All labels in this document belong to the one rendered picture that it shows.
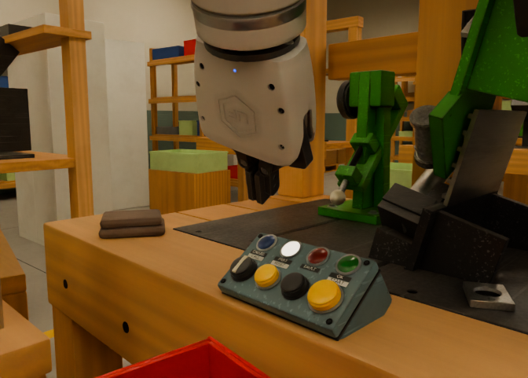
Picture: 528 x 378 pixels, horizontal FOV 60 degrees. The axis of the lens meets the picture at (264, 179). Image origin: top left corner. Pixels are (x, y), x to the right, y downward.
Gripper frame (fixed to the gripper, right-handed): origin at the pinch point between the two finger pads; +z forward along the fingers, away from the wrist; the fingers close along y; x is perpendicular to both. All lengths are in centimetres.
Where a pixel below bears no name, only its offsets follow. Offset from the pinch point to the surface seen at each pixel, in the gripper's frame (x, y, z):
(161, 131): 364, -464, 401
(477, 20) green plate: 23.9, 12.0, -9.3
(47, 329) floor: 6, -151, 181
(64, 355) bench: -17, -34, 45
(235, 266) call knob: -6.2, 0.3, 6.9
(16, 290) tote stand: -14, -50, 41
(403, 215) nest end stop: 13.1, 11.4, 11.3
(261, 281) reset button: -7.1, 4.2, 5.6
